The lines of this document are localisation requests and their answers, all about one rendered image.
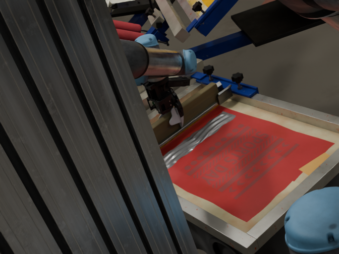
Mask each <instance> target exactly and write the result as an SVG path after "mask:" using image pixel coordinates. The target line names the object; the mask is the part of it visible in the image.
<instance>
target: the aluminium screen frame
mask: <svg viewBox="0 0 339 254"><path fill-rule="evenodd" d="M205 86H206V85H205V84H201V83H198V82H195V83H194V84H192V85H191V86H189V87H188V88H187V89H185V90H184V91H182V92H181V93H179V94H178V95H177V96H178V98H179V101H180V103H183V102H184V101H185V100H187V99H188V98H190V97H191V96H193V95H194V94H195V93H197V92H198V91H200V90H201V89H202V88H204V87H205ZM232 94H233V96H232V97H231V98H229V99H231V100H234V101H238V102H241V103H244V104H247V105H250V106H253V107H257V108H260V109H263V110H266V111H269V112H272V113H276V114H279V115H282V116H285V117H288V118H291V119H295V120H298V121H301V122H304V123H307V124H310V125H314V126H317V127H319V128H323V129H326V130H329V131H332V132H335V133H338V134H339V117H338V116H334V115H331V114H327V113H324V112H320V111H317V110H313V109H310V108H306V107H303V106H299V105H296V104H292V103H289V102H285V101H282V100H278V99H275V98H271V97H268V96H264V95H261V94H257V93H256V94H254V95H253V96H252V97H250V98H248V97H245V96H242V95H238V94H235V93H232ZM160 115H161V114H159V113H158V111H157V110H155V111H153V112H152V113H150V114H149V115H148V118H149V120H150V123H151V124H153V123H154V122H156V121H157V120H159V116H160ZM338 173H339V148H338V149H337V150H336V151H335V152H334V153H333V154H331V155H330V156H329V157H328V158H327V159H326V160H325V161H324V162H323V163H322V164H321V165H320V166H318V167H317V168H316V169H315V170H314V171H313V172H312V173H311V174H310V175H309V176H308V177H307V178H305V179H304V180H303V181H302V182H301V183H300V184H299V185H298V186H297V187H296V188H295V189H294V190H292V191H291V192H290V193H289V194H288V195H287V196H286V197H285V198H284V199H283V200H282V201H281V202H279V203H278V204H277V205H276V206H275V207H274V208H273V209H272V210H271V211H270V212H269V213H268V214H266V215H265V216H264V217H263V218H262V219H261V220H260V221H259V222H258V223H257V224H256V225H255V226H253V227H252V228H251V229H250V230H249V231H248V232H247V233H245V232H243V231H241V230H239V229H238V228H236V227H234V226H232V225H231V224H229V223H227V222H225V221H223V220H222V219H220V218H218V217H216V216H215V215H213V214H211V213H209V212H207V211H206V210H203V209H202V208H200V207H199V206H197V205H195V204H193V203H191V202H190V201H188V200H186V199H184V198H183V197H180V196H179V195H177V196H178V199H179V202H180V204H181V207H182V210H183V213H184V215H185V218H186V220H188V221H190V222H191V223H193V224H195V225H196V226H198V227H200V228H201V229H203V230H205V231H206V232H208V233H210V234H211V235H213V236H214V237H216V238H218V239H219V240H221V241H223V242H224V243H226V244H228V245H229V246H231V247H233V248H234V249H236V250H238V251H239V252H241V253H243V254H255V253H256V252H257V251H258V250H259V249H260V248H261V247H262V246H263V245H264V244H265V243H266V242H267V241H268V240H269V239H270V238H271V237H272V236H274V235H275V234H276V233H277V232H278V231H279V230H280V229H281V228H282V227H283V226H284V224H285V216H286V213H287V211H288V209H289V208H290V206H291V205H292V204H293V203H294V202H295V201H296V200H297V199H299V198H300V197H301V196H303V195H305V194H307V193H309V192H311V191H314V190H317V189H323V188H324V187H325V186H326V185H327V184H328V183H329V182H330V181H331V180H332V179H333V178H334V177H335V176H336V175H337V174H338Z"/></svg>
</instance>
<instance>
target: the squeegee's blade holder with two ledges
mask: <svg viewBox="0 0 339 254"><path fill-rule="evenodd" d="M217 105H218V103H217V102H214V103H212V104H211V105H210V106H208V107H207V108H206V109H204V110H203V111H202V112H200V113H199V114H197V115H196V116H195V117H193V118H192V119H191V120H189V121H188V122H187V123H185V124H184V125H183V127H182V128H181V127H180V128H178V129H177V130H176V131H174V132H173V133H172V134H170V135H169V136H168V137H166V138H165V139H164V140H162V141H161V142H159V143H158V145H159V147H161V146H163V145H164V144H165V143H167V142H168V141H169V140H171V139H172V138H173V137H175V136H176V135H178V134H179V133H180V132H182V131H183V130H184V129H186V128H187V127H188V126H190V125H191V124H192V123H194V122H195V121H196V120H198V119H199V118H200V117H202V116H203V115H204V114H206V113H207V112H209V111H210V110H212V109H213V108H214V107H216V106H217Z"/></svg>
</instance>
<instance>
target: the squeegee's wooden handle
mask: <svg viewBox="0 0 339 254"><path fill-rule="evenodd" d="M218 93H219V91H218V87H217V84H216V83H213V82H211V83H209V84H208V85H207V86H205V87H204V88H202V89H201V90H200V91H198V92H197V93H195V94H194V95H193V96H191V97H190V98H188V99H187V100H185V101H184V102H183V103H181V105H182V107H183V112H184V123H183V125H184V124H185V123H187V122H188V121H189V120H191V119H192V118H193V117H195V116H196V115H197V114H199V113H200V112H202V111H203V110H204V109H206V108H207V107H208V106H210V105H211V104H212V103H214V102H218V100H217V97H216V96H217V94H218ZM171 117H172V114H171V112H169V113H167V114H166V115H164V116H163V117H161V118H160V119H159V120H157V121H156V122H154V123H153V124H152V125H151V126H152V128H153V131H154V134H155V137H156V139H157V142H158V143H159V142H161V141H162V140H164V139H165V138H166V137H168V136H169V135H170V134H172V133H173V132H174V131H176V130H177V129H178V128H180V125H179V123H178V124H175V125H170V123H169V121H170V119H171Z"/></svg>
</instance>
